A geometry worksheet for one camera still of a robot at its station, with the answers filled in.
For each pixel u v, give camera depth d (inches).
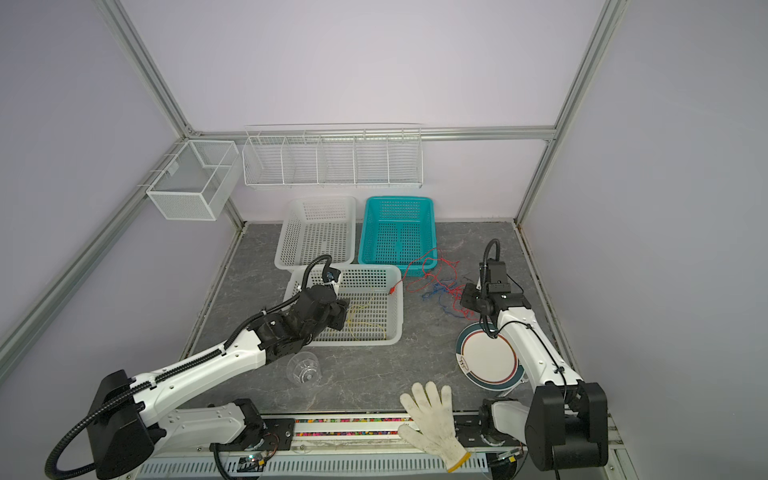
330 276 26.6
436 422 29.5
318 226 47.1
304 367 33.6
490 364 33.2
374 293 39.0
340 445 28.9
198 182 38.1
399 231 47.0
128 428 15.0
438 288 39.0
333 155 39.0
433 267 37.2
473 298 30.4
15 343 19.7
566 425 15.8
